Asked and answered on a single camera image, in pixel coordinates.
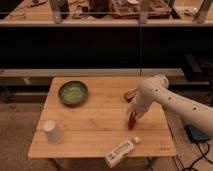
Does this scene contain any white plastic bottle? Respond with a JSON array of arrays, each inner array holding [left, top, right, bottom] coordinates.
[[104, 137, 140, 168]]

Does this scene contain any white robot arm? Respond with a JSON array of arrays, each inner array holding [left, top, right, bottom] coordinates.
[[128, 75, 213, 138]]

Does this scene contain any white paper cup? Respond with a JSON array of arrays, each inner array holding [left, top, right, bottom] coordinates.
[[43, 120, 64, 144]]

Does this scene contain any black cable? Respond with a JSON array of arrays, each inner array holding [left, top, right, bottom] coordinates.
[[173, 141, 212, 171]]

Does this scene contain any red parts tray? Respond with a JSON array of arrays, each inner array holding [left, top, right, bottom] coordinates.
[[109, 0, 171, 19]]

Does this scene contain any wooden folding table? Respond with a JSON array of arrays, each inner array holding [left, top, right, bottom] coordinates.
[[28, 77, 176, 158]]

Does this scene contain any green bowl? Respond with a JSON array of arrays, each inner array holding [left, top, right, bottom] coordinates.
[[58, 80, 88, 106]]

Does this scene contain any long wooden workbench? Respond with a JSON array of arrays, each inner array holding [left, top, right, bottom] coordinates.
[[0, 0, 213, 27]]

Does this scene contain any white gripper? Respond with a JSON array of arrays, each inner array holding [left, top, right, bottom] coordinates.
[[127, 97, 147, 118]]

